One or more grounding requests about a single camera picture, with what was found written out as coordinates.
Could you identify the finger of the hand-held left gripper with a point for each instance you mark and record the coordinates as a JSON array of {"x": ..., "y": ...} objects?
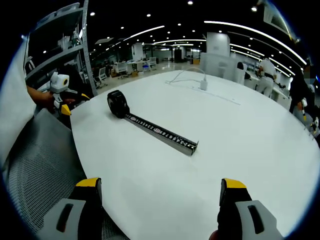
[
  {"x": 79, "y": 97},
  {"x": 64, "y": 108}
]

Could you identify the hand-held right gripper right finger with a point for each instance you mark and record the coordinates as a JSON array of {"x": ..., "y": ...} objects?
[{"x": 240, "y": 212}]

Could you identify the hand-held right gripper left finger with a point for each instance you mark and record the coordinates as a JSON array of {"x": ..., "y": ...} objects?
[{"x": 75, "y": 217}]

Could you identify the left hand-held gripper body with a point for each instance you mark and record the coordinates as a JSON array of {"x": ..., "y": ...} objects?
[{"x": 60, "y": 81}]

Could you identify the black tape measure with blade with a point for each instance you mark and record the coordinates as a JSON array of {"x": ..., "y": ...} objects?
[{"x": 118, "y": 101}]

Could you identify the grey metal shelf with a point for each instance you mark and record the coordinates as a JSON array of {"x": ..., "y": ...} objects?
[{"x": 75, "y": 48}]

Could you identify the person's body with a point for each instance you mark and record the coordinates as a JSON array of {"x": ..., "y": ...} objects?
[{"x": 15, "y": 100}]

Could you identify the grey mesh chair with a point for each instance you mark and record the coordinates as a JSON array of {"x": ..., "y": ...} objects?
[{"x": 37, "y": 162}]

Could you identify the white charger plug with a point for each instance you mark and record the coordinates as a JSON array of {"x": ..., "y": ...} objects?
[{"x": 203, "y": 85}]

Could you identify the black and white office chair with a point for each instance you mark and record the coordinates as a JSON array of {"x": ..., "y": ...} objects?
[{"x": 241, "y": 72}]

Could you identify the white partition cabinet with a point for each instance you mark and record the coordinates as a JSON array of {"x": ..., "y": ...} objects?
[{"x": 217, "y": 65}]

